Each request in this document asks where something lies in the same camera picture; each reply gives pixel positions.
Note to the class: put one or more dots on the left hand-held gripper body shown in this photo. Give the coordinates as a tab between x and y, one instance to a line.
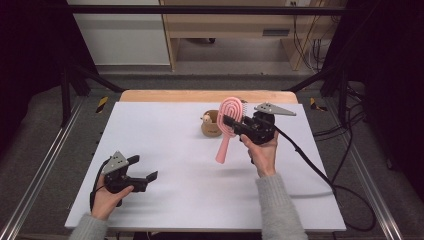
115	163

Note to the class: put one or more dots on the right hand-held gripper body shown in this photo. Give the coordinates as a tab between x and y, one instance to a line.
263	128

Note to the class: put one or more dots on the pink hairbrush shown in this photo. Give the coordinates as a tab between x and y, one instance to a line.
230	106

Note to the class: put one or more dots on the brown cup with small figure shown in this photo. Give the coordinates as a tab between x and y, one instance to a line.
210	130

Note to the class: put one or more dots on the person's right hand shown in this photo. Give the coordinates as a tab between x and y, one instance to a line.
265	156

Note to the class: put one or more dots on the person's left hand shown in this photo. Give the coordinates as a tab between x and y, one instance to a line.
105	203

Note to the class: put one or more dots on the wooden table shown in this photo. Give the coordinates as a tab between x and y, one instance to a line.
173	96

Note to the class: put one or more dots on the light wooden desk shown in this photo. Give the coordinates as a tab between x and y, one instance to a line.
226	25

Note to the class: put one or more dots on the white cabinet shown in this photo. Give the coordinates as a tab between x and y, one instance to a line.
126	40

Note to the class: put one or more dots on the dark curtain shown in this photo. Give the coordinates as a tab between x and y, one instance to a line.
393	83
30	60

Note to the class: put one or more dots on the aluminium rail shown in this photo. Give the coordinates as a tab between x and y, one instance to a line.
370	186
43	163

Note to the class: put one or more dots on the black metal frame stand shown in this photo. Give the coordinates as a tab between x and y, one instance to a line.
341	96
66	96

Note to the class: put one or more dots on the black horizontal frame bar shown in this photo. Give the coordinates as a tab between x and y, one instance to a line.
200	10

